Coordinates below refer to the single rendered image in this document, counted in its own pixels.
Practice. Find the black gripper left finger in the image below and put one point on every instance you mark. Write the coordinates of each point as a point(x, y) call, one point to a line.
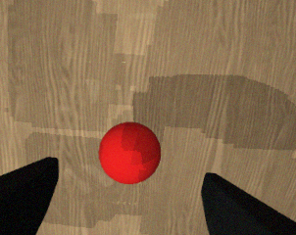
point(25, 195)

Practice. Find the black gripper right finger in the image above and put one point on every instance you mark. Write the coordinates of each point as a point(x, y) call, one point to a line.
point(230, 211)

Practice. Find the red ball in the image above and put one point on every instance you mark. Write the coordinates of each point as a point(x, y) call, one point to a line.
point(129, 152)

